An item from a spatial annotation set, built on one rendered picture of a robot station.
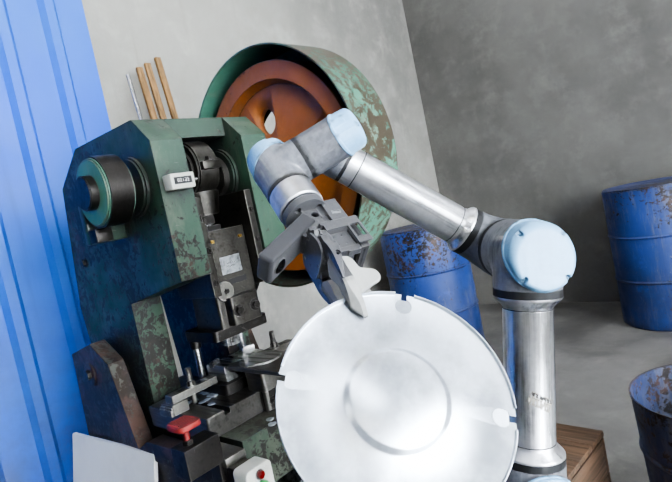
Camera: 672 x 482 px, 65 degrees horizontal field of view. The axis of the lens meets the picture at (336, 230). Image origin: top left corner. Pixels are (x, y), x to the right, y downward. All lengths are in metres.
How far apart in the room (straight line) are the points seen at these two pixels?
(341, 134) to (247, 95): 1.13
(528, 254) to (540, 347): 0.16
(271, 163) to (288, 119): 0.99
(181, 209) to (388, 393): 0.93
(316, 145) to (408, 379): 0.39
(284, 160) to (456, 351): 0.39
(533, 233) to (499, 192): 3.74
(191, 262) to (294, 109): 0.66
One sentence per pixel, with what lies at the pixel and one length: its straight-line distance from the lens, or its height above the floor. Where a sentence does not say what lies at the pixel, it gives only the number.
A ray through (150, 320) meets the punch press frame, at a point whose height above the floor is 0.94.
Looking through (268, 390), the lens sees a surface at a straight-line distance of 1.55.
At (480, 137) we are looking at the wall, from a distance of 4.69.
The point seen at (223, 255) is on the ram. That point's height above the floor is 1.09.
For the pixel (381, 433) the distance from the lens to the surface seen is 0.64.
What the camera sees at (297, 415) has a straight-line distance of 0.64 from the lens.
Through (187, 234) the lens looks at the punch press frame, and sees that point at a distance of 1.45.
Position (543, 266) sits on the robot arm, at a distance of 0.92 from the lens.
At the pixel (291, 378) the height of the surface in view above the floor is 0.99.
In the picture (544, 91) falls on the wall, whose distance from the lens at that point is 4.49.
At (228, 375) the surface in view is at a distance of 1.62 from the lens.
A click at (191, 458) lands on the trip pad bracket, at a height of 0.68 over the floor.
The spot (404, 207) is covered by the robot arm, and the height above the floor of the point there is 1.15.
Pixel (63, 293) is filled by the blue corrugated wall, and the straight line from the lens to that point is 2.61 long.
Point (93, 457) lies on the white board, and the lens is 2.02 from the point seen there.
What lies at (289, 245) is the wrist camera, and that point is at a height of 1.14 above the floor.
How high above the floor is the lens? 1.19
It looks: 3 degrees down
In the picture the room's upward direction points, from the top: 12 degrees counter-clockwise
